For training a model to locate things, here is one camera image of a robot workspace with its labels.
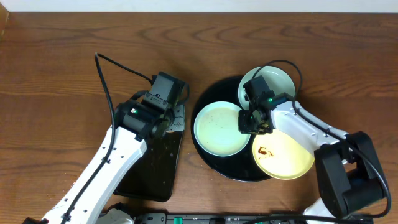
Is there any yellow plate with stain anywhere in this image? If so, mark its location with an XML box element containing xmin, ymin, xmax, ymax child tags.
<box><xmin>252</xmin><ymin>130</ymin><xmax>315</xmax><ymax>180</ymax></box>

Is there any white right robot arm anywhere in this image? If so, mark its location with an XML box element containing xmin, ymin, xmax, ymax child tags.
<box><xmin>238</xmin><ymin>95</ymin><xmax>392</xmax><ymax>223</ymax></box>

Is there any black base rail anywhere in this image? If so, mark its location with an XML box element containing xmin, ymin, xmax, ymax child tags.
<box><xmin>136</xmin><ymin>212</ymin><xmax>312</xmax><ymax>224</ymax></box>

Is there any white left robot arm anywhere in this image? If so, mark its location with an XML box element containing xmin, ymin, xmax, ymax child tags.
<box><xmin>39</xmin><ymin>99</ymin><xmax>185</xmax><ymax>223</ymax></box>

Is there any black rectangular tray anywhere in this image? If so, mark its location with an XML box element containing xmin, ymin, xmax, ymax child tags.
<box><xmin>114</xmin><ymin>131</ymin><xmax>183</xmax><ymax>202</ymax></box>

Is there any black round tray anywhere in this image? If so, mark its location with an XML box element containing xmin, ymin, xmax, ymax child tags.
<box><xmin>190</xmin><ymin>75</ymin><xmax>270</xmax><ymax>182</ymax></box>

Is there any light green plate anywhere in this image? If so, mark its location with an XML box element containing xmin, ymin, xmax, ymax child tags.
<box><xmin>193</xmin><ymin>101</ymin><xmax>251</xmax><ymax>157</ymax></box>

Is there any green plate with stain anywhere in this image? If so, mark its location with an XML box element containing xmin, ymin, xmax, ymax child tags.
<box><xmin>238</xmin><ymin>66</ymin><xmax>295</xmax><ymax>110</ymax></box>

